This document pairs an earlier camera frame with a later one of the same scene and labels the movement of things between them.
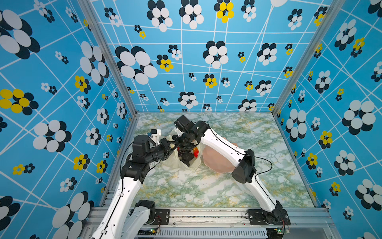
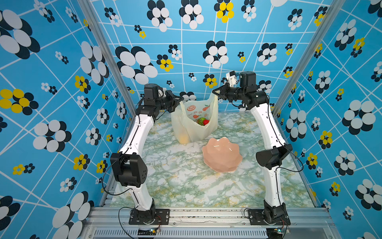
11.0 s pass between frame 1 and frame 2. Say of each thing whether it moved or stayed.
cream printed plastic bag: moved
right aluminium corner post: stayed
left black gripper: moved
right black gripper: moved
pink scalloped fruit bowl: stayed
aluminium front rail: stayed
